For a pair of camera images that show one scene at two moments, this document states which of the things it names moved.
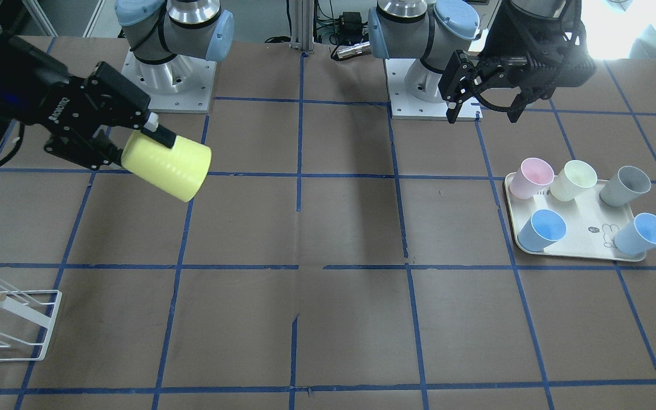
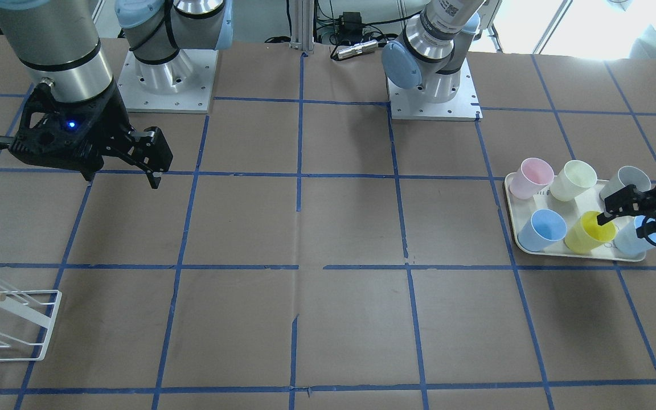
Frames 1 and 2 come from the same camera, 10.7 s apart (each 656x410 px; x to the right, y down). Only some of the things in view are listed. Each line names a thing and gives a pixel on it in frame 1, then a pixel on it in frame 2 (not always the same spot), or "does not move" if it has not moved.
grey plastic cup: [630, 184] does not move
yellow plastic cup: [181, 170] → [587, 235]
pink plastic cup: [533, 175] does not move
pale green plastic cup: [575, 176] does not move
